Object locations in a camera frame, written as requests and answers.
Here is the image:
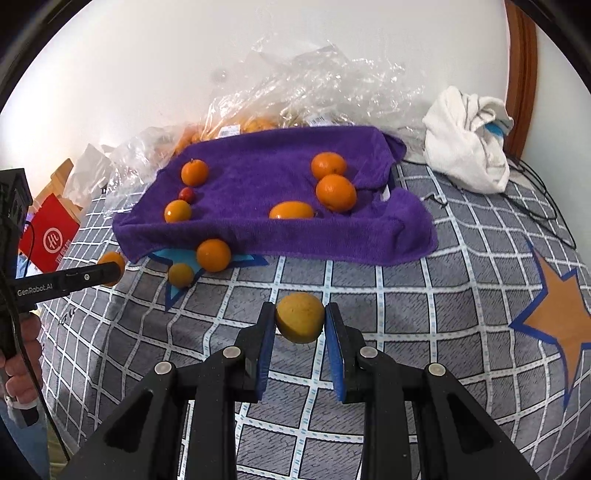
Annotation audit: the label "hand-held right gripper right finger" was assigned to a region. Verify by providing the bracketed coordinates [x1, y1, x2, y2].
[324, 302, 542, 480]

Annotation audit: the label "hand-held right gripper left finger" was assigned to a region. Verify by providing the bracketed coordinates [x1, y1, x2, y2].
[58, 302, 278, 480]

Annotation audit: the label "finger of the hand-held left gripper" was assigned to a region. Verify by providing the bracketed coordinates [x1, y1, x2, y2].
[55, 261, 122, 296]

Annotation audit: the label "small orange tangerine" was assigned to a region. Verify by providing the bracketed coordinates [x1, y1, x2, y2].
[164, 199, 193, 224]
[311, 152, 347, 180]
[196, 239, 232, 273]
[269, 201, 315, 220]
[98, 251, 126, 288]
[180, 159, 209, 187]

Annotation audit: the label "yellowish citrus fruit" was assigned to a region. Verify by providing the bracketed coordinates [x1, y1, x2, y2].
[275, 292, 326, 343]
[167, 263, 195, 288]

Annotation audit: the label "large orange tangerine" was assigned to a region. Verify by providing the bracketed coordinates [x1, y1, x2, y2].
[316, 174, 358, 212]

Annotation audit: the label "purple towel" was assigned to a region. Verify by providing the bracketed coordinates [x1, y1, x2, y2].
[113, 126, 439, 267]

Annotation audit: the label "person's left forearm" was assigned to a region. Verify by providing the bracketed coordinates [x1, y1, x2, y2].
[0, 399, 51, 480]

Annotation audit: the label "person's left hand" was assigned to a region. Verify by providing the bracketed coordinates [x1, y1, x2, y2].
[0, 312, 45, 409]

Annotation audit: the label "red paper bag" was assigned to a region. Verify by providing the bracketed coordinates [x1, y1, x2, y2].
[18, 192, 82, 273]

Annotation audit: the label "white plastic bag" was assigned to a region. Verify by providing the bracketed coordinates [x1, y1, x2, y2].
[62, 143, 117, 209]

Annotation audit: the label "grey checked star blanket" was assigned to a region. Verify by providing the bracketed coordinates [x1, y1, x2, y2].
[39, 154, 591, 480]

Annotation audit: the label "small clear plastic bag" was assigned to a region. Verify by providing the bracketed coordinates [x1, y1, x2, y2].
[110, 122, 197, 214]

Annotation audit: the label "bagged oranges pile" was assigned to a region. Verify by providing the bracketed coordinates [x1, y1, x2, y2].
[174, 117, 280, 154]

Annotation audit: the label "white crumpled cloth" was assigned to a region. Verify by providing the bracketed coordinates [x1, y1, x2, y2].
[422, 86, 515, 193]

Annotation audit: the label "large clear plastic bag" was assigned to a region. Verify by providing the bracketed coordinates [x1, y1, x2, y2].
[203, 34, 426, 140]

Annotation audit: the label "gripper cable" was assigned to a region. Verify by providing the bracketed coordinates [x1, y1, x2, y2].
[9, 219, 72, 462]

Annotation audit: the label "black cables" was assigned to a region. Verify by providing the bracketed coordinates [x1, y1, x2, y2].
[501, 156, 579, 250]

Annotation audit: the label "brown wooden door frame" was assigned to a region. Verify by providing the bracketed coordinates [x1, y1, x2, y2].
[504, 0, 539, 158]

